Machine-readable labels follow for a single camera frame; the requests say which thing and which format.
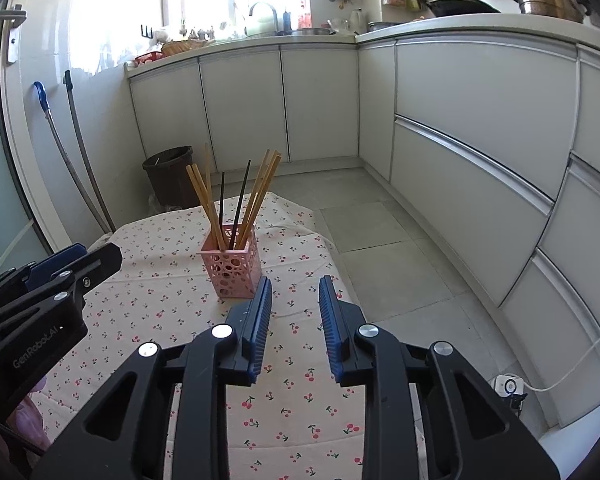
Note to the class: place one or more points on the white kitchen base cabinets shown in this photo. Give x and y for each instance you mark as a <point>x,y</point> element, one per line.
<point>320,100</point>

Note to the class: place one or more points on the small steel pot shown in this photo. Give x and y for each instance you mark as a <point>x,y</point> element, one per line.
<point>382,25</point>

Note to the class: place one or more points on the steel stockpot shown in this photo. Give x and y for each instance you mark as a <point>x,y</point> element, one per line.
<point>550,2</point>

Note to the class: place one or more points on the mop pole with blue grip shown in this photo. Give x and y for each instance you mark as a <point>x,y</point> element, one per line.
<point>42,97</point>

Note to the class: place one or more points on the clear glass pitcher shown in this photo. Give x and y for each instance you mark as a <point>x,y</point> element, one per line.
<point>337,26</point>

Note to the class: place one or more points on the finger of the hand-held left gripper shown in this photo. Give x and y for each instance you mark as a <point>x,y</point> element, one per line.
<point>100,260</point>
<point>55,261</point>

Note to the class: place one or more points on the person's left hand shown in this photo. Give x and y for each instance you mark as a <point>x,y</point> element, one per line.
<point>27,415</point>

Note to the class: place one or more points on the black chopstick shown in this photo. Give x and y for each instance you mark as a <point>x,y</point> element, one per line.
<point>241,200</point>
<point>221,195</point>

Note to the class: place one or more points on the black hook rack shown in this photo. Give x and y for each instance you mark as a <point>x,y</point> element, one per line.
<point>147,32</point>

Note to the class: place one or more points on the white power adapter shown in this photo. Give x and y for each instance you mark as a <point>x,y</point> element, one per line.
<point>507,385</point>

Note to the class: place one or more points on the pink perforated chopstick holder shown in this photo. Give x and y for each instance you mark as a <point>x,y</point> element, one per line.
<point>235,270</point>

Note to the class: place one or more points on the dark bottle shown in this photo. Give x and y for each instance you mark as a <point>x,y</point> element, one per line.
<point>286,21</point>

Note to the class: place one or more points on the red label bottle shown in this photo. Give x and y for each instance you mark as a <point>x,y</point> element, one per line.
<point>305,19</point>

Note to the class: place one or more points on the steel basin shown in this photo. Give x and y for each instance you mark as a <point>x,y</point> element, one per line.
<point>310,32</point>

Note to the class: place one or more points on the white thermos jug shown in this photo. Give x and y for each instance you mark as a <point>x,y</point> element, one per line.
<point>357,22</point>

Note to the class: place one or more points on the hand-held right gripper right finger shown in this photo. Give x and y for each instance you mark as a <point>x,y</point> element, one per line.
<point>332,325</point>

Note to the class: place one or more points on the cherry print tablecloth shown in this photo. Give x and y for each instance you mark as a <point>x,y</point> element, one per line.
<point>155,310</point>

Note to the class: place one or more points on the wooden chopstick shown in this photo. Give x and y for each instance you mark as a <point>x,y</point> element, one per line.
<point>196,185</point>
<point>203,185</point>
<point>268,185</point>
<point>263,185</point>
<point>207,160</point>
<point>257,185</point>

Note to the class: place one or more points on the black wok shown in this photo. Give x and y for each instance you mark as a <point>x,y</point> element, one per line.
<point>460,7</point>

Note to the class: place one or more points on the brown plastic trash bin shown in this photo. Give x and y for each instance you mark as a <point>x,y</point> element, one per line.
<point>167,175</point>

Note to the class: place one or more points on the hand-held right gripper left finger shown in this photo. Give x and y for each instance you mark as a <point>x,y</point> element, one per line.
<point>257,320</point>

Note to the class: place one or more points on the wicker basket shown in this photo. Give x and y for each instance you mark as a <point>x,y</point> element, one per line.
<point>185,47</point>

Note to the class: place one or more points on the red plastic basket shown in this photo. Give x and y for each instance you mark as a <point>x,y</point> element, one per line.
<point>149,57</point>

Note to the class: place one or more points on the metal door bracket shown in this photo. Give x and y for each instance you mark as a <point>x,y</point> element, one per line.
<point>11,30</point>

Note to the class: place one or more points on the white garlic bunch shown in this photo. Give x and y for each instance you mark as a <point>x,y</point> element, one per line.
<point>161,35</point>

